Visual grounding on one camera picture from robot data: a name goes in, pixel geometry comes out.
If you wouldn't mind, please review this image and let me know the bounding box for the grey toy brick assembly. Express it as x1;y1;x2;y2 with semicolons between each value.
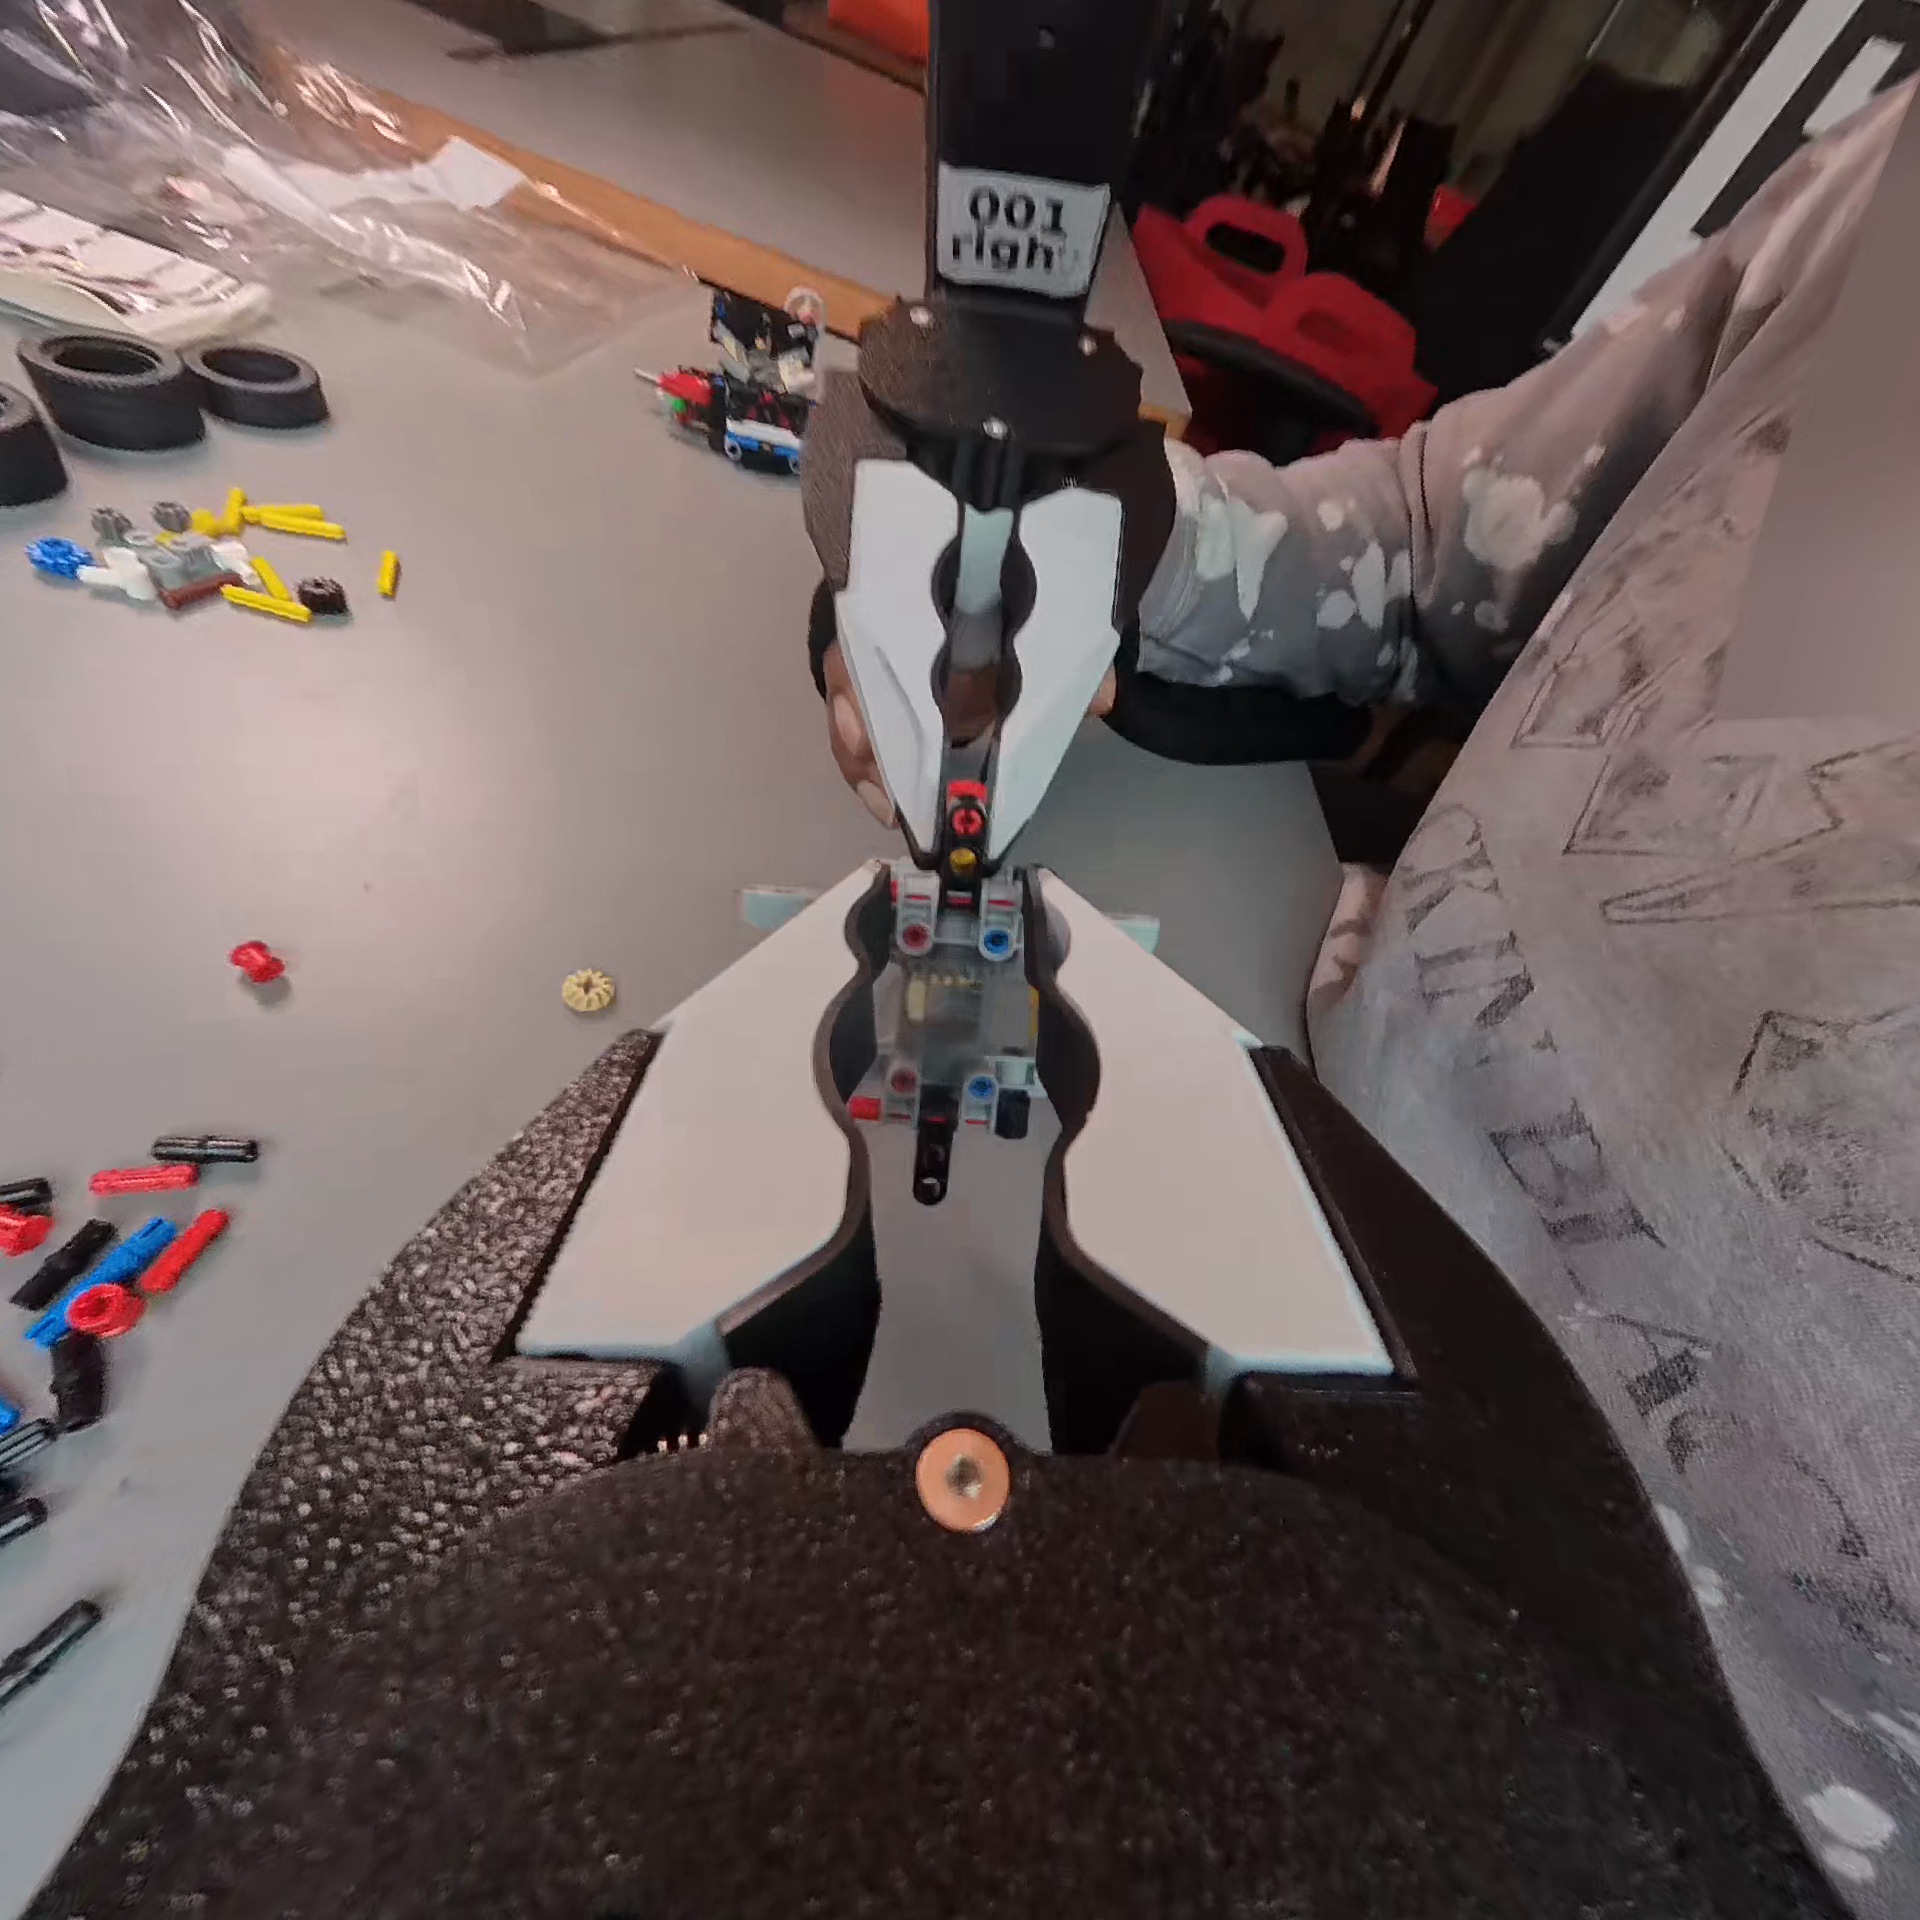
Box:
846;779;1047;1211

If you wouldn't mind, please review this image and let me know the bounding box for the black toy brick car chassis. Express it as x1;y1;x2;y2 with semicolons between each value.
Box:
635;281;827;480

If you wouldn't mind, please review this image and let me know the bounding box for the person's grey printed sweatshirt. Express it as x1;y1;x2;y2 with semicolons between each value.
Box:
1301;74;1920;1920

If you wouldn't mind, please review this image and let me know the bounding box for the grey desk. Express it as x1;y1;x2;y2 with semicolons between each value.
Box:
0;0;1346;1861

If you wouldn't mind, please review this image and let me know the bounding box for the grey table with dark cutout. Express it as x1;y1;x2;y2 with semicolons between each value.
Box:
246;0;940;263

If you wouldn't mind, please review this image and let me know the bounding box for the person's right hand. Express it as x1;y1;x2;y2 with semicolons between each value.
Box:
805;581;905;829

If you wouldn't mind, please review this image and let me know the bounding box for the group of yellow toy pins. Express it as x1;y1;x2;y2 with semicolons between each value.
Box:
185;483;404;628

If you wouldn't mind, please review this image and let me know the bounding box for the person's right forearm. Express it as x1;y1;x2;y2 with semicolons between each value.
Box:
1111;374;1523;767

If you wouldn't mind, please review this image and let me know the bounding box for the pile of black red blue pins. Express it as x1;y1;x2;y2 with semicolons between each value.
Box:
0;1131;264;1715

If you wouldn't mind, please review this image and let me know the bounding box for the grey and brown toy brick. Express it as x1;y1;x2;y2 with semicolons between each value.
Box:
137;527;254;612

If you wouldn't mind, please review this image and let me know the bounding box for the clear plastic bag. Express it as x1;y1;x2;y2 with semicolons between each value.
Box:
0;0;710;380

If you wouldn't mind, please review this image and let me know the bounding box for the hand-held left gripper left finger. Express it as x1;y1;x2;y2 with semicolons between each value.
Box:
509;858;901;1390

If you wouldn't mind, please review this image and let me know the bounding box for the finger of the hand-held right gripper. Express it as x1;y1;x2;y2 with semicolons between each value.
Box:
831;455;965;860
978;483;1130;881

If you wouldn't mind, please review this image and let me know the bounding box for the white instruction booklet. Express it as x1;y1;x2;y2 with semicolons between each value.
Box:
0;185;275;345

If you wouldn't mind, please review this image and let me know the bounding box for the white paper sheet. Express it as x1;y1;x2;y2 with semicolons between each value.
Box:
223;137;530;230

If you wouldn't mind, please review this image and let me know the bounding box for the black framed white poster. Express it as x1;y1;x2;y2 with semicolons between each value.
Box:
1551;0;1920;353

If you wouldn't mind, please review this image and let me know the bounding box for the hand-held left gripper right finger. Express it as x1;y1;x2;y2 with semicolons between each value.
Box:
1026;861;1403;1393

